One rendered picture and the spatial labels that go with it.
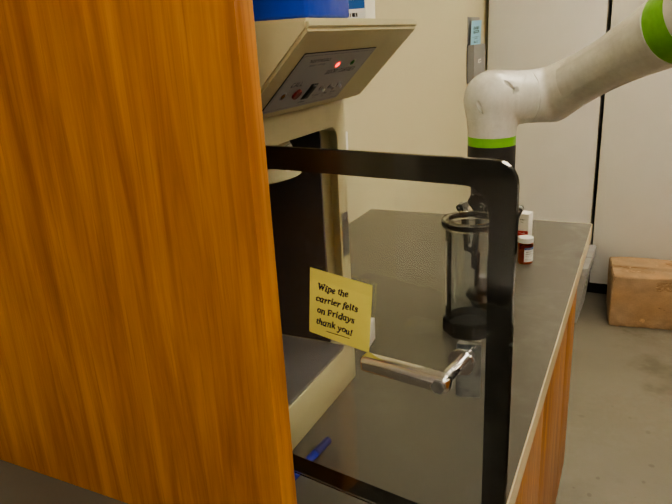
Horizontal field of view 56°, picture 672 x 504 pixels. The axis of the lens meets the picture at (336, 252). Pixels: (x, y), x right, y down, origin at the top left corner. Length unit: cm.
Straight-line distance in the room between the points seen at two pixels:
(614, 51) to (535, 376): 54
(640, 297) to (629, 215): 50
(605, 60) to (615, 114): 255
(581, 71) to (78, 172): 84
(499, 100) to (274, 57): 65
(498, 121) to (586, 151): 251
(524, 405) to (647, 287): 252
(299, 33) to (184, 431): 45
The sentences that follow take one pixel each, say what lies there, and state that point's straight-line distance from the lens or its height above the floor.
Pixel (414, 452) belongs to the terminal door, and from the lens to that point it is 69.
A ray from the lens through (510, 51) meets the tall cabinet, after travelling 372.
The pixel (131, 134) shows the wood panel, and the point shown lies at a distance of 65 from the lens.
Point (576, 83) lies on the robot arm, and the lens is 121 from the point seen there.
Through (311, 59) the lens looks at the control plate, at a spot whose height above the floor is 147.
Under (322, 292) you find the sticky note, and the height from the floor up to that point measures 124.
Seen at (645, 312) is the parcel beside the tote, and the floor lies 9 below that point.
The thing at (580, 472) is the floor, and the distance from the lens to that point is 250.
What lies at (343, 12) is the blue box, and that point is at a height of 152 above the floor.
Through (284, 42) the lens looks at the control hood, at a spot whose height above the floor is 149.
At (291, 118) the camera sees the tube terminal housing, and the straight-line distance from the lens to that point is 82.
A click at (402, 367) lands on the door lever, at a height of 121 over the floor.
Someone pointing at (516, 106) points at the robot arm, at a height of 135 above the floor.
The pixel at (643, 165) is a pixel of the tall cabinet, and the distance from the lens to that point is 373.
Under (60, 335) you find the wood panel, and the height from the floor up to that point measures 117.
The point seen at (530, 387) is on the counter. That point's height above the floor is 94.
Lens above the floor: 149
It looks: 19 degrees down
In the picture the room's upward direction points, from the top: 3 degrees counter-clockwise
